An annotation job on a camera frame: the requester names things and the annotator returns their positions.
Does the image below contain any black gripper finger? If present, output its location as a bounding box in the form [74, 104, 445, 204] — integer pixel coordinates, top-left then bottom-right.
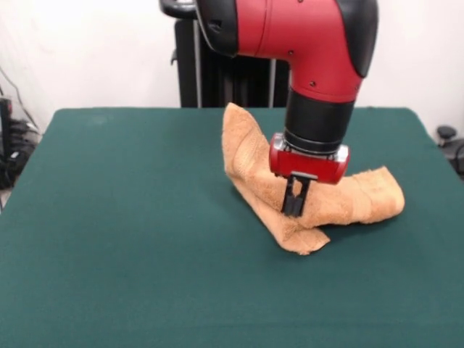
[281, 173, 304, 218]
[294, 173, 318, 218]

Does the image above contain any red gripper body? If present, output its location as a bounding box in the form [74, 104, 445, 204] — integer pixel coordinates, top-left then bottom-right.
[268, 132, 351, 186]

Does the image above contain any tan terry towel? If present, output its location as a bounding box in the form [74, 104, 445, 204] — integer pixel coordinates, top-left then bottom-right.
[221, 102, 406, 257]

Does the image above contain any dark green table cloth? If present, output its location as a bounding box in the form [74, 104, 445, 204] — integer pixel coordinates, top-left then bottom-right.
[0, 107, 464, 348]

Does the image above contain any black electronics box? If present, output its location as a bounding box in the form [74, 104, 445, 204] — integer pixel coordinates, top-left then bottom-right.
[0, 96, 41, 190]

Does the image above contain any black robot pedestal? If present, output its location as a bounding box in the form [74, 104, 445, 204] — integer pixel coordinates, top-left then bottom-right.
[158, 0, 291, 109]

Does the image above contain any grey cable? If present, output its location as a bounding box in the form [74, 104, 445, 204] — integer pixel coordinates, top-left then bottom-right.
[0, 65, 40, 132]

